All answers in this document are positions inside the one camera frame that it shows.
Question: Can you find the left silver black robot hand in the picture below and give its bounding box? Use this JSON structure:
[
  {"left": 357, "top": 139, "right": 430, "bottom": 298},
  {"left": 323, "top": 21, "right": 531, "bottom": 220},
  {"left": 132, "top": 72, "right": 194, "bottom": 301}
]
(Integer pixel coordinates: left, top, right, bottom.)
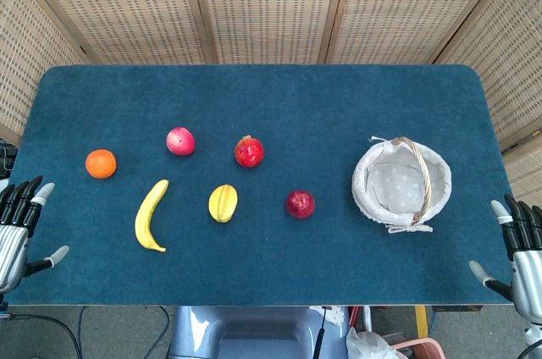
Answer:
[{"left": 0, "top": 175, "right": 70, "bottom": 294}]

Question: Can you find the pink plastic bin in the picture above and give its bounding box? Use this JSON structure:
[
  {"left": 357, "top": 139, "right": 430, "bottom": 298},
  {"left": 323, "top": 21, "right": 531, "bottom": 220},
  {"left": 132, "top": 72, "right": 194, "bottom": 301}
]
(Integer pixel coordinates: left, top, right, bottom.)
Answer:
[{"left": 391, "top": 336, "right": 444, "bottom": 359}]

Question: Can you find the orange fruit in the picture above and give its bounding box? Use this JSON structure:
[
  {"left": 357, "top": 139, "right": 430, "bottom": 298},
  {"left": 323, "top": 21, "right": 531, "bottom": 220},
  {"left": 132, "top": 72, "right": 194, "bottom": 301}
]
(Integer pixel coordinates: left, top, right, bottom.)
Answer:
[{"left": 85, "top": 148, "right": 118, "bottom": 180}]

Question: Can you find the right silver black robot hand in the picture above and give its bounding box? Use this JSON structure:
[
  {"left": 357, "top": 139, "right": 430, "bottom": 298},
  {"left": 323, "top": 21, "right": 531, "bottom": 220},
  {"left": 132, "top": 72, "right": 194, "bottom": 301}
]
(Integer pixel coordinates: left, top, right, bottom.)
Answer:
[{"left": 468, "top": 194, "right": 542, "bottom": 321}]

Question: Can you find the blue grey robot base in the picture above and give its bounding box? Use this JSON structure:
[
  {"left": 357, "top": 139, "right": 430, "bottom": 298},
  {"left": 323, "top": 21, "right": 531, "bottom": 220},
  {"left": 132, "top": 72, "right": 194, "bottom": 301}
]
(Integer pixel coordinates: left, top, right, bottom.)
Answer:
[{"left": 168, "top": 306, "right": 353, "bottom": 359}]

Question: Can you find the blue floor cable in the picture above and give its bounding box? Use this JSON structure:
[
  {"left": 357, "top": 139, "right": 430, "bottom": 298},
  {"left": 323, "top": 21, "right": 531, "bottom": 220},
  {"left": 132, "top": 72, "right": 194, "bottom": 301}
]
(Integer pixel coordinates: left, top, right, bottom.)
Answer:
[{"left": 143, "top": 306, "right": 171, "bottom": 359}]

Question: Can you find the woven folding screen panel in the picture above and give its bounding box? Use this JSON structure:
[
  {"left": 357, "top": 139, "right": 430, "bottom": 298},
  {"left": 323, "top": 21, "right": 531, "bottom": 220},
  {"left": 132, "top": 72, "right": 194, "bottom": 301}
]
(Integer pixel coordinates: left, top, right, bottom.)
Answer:
[
  {"left": 502, "top": 134, "right": 542, "bottom": 207},
  {"left": 429, "top": 0, "right": 542, "bottom": 153},
  {"left": 186, "top": 0, "right": 351, "bottom": 66},
  {"left": 0, "top": 0, "right": 88, "bottom": 146},
  {"left": 10, "top": 0, "right": 218, "bottom": 66},
  {"left": 317, "top": 0, "right": 526, "bottom": 66}
]

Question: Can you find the white plastic bag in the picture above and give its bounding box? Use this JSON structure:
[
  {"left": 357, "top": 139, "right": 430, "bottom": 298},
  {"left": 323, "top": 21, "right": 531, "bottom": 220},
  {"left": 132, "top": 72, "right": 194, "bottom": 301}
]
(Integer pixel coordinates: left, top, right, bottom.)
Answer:
[{"left": 346, "top": 326, "right": 400, "bottom": 359}]

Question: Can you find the yellow bar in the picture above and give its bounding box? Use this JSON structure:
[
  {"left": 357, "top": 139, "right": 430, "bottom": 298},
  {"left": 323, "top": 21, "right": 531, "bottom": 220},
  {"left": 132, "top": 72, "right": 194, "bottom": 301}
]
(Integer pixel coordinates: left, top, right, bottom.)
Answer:
[{"left": 414, "top": 306, "right": 430, "bottom": 339}]

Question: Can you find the dark red apple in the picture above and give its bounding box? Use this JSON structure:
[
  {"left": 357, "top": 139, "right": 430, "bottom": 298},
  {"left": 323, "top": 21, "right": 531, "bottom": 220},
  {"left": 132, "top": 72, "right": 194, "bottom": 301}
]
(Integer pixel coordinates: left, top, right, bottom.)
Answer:
[{"left": 285, "top": 190, "right": 317, "bottom": 219}]

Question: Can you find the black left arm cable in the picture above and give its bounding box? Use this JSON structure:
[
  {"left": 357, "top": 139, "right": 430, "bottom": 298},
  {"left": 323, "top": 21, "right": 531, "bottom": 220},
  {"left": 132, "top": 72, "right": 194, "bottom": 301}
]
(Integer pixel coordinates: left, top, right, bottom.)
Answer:
[{"left": 0, "top": 312, "right": 84, "bottom": 359}]

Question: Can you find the pink red apple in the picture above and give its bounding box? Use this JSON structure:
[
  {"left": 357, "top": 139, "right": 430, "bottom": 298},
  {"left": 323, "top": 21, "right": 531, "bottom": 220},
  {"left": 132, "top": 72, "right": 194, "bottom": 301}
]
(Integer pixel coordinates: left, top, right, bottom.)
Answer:
[{"left": 165, "top": 126, "right": 196, "bottom": 157}]

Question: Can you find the yellow banana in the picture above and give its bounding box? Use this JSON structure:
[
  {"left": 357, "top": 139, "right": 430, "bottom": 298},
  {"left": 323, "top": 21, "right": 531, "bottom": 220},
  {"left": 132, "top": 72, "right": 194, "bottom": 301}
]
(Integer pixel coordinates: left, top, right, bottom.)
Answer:
[{"left": 134, "top": 179, "right": 170, "bottom": 253}]

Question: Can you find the yellow starfruit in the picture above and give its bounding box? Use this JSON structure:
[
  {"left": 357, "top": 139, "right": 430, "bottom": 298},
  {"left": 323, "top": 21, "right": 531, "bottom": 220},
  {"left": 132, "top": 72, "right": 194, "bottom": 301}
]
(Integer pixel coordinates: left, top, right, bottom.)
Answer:
[{"left": 207, "top": 183, "right": 239, "bottom": 224}]

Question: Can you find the blue table mat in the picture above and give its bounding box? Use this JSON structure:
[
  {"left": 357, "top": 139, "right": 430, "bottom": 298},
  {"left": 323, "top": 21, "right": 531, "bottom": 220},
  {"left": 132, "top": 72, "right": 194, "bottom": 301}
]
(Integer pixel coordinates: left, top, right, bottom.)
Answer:
[{"left": 7, "top": 64, "right": 537, "bottom": 307}]

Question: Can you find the wicker basket with cloth liner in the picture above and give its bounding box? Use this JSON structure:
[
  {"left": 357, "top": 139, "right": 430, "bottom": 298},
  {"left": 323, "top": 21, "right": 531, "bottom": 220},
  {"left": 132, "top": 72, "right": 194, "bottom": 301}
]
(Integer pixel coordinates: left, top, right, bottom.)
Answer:
[{"left": 351, "top": 135, "right": 452, "bottom": 235}]

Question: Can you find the thin black rod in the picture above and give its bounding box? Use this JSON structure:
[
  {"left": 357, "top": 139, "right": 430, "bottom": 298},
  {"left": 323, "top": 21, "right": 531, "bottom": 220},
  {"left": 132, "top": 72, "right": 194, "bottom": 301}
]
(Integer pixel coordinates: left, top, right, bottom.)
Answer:
[{"left": 314, "top": 307, "right": 329, "bottom": 359}]

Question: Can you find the red strawberry fruit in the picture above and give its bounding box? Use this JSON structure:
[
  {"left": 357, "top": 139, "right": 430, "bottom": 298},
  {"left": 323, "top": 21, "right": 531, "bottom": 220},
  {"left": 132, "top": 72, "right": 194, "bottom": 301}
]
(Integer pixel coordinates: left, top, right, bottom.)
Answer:
[{"left": 234, "top": 135, "right": 266, "bottom": 168}]

